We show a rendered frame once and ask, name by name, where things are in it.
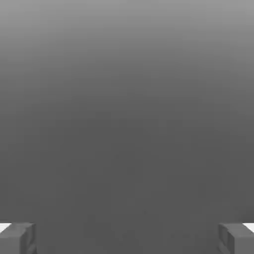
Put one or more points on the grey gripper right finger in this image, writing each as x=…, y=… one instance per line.
x=238, y=240

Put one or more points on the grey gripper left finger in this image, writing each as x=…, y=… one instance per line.
x=15, y=239

